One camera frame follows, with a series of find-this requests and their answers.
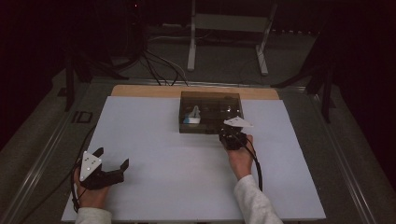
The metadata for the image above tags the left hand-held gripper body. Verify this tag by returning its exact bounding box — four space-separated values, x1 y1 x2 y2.
79 150 126 191

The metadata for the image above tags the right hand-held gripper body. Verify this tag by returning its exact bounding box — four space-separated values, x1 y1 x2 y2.
218 115 254 151

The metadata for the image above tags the dark transparent drawer box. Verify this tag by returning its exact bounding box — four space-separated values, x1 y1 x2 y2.
178 91 245 135

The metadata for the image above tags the small white and blue toy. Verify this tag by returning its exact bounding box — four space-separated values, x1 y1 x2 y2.
182 105 202 126

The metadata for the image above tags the person's left hand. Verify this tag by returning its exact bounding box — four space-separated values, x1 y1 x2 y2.
74 178 110 210

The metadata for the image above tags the person's right hand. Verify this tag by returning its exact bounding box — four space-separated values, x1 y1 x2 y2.
225 133 255 182

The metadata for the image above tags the white table mat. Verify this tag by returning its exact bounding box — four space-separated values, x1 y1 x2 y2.
61 95 327 223

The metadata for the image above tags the black tripod stand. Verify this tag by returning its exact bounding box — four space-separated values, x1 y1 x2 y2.
57 46 130 113
270 31 340 124

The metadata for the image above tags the white metal stand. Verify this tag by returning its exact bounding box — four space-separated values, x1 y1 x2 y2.
187 0 278 77

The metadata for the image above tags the left hand-held gripper cable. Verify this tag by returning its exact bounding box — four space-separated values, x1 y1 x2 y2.
18 125 98 224

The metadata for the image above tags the hand-held gripper cable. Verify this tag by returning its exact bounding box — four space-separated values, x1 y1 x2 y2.
18 125 98 224
235 133 264 192

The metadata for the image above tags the right hand-held gripper cable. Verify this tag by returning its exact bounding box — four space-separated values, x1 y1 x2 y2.
235 133 264 192

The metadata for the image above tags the metal floor rail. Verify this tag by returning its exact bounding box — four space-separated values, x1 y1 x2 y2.
0 78 94 224
306 88 378 224

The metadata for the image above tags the white floor cable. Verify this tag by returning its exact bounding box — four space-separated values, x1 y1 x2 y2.
148 35 191 87

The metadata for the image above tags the black floor cable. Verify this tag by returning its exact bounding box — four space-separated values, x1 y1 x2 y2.
140 49 190 87

